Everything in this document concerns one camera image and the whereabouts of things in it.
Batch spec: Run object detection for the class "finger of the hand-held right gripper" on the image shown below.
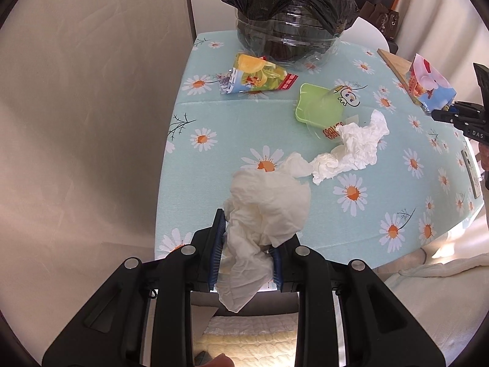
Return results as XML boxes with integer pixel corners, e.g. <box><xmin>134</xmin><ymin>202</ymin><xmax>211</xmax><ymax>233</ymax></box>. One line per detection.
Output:
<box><xmin>431</xmin><ymin>109</ymin><xmax>465</xmax><ymax>125</ymax></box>
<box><xmin>445</xmin><ymin>100</ymin><xmax>478</xmax><ymax>113</ymax></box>

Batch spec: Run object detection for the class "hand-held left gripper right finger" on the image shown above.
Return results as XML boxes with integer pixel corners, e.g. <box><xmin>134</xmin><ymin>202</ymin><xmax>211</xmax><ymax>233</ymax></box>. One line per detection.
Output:
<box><xmin>267</xmin><ymin>235</ymin><xmax>446</xmax><ymax>367</ymax></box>

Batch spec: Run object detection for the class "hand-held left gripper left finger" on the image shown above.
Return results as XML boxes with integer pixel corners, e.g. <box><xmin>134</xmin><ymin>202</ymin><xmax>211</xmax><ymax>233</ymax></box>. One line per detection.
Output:
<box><xmin>41</xmin><ymin>208</ymin><xmax>230</xmax><ymax>367</ymax></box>

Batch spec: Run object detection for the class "pink cartoon snack bag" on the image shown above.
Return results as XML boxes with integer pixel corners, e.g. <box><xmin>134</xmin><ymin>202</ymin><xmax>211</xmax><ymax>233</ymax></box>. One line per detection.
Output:
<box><xmin>408</xmin><ymin>54</ymin><xmax>457</xmax><ymax>112</ymax></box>

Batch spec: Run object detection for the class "large white tissue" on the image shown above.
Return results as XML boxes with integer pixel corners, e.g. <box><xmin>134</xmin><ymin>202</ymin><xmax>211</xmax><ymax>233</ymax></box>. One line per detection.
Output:
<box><xmin>218</xmin><ymin>168</ymin><xmax>312</xmax><ymax>313</ymax></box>

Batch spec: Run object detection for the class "clear bin with black bag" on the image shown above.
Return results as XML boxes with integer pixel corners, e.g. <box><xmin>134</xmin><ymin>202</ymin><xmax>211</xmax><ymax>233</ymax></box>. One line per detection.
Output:
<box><xmin>222</xmin><ymin>0</ymin><xmax>360</xmax><ymax>70</ymax></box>

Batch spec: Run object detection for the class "flat rectangular device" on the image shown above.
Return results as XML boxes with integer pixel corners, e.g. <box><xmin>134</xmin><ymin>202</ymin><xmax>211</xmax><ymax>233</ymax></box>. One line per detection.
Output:
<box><xmin>461</xmin><ymin>148</ymin><xmax>483</xmax><ymax>199</ymax></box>

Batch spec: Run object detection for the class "wooden cutting board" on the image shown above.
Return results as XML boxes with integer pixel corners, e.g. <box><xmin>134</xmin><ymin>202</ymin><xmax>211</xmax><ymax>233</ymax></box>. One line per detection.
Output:
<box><xmin>377</xmin><ymin>48</ymin><xmax>425</xmax><ymax>104</ymax></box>

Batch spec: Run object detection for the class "pale yellow quilted mat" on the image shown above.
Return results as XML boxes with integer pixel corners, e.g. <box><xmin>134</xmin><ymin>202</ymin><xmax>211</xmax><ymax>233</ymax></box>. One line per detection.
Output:
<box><xmin>191</xmin><ymin>313</ymin><xmax>299</xmax><ymax>367</ymax></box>

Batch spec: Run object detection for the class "white curtain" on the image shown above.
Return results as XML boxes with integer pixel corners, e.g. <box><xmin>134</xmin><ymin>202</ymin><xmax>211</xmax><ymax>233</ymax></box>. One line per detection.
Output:
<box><xmin>397</xmin><ymin>0</ymin><xmax>489</xmax><ymax>85</ymax></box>

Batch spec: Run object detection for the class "long crumpled white tissue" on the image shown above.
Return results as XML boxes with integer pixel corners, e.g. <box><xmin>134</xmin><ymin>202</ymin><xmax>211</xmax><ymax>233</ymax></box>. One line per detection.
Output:
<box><xmin>281</xmin><ymin>109</ymin><xmax>391</xmax><ymax>186</ymax></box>

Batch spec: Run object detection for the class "white chair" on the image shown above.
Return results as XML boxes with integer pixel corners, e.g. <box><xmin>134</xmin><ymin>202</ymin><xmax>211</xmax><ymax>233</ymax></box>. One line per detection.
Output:
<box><xmin>336</xmin><ymin>8</ymin><xmax>390</xmax><ymax>52</ymax></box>

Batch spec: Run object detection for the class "brown leather bag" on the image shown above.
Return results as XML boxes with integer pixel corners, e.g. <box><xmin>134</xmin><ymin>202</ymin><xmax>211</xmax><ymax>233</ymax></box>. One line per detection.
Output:
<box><xmin>359</xmin><ymin>1</ymin><xmax>402</xmax><ymax>41</ymax></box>

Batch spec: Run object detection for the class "blue daisy print tablecloth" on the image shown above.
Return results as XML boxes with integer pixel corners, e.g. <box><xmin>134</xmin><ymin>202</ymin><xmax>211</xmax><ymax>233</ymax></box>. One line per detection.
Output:
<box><xmin>155</xmin><ymin>31</ymin><xmax>486</xmax><ymax>272</ymax></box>

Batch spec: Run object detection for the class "green printed plastic cup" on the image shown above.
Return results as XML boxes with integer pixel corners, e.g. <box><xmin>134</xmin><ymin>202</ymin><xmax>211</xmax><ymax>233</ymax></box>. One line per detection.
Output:
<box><xmin>294</xmin><ymin>83</ymin><xmax>373</xmax><ymax>144</ymax></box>

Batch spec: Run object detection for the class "white bedding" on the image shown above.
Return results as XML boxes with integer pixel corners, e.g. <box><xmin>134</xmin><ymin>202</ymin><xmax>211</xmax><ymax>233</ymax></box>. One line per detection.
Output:
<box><xmin>382</xmin><ymin>252</ymin><xmax>489</xmax><ymax>367</ymax></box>

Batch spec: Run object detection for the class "yellow fruit print wrapper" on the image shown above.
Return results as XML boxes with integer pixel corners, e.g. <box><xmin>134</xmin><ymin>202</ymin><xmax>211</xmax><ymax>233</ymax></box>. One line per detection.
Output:
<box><xmin>219</xmin><ymin>53</ymin><xmax>299</xmax><ymax>96</ymax></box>

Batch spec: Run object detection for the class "beige curtain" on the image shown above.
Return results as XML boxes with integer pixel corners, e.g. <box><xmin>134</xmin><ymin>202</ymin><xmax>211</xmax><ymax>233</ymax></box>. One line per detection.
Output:
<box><xmin>0</xmin><ymin>0</ymin><xmax>192</xmax><ymax>314</ymax></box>

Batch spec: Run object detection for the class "white wardrobe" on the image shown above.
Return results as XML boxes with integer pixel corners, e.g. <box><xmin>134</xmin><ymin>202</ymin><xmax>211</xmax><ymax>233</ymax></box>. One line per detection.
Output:
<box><xmin>183</xmin><ymin>0</ymin><xmax>237</xmax><ymax>44</ymax></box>

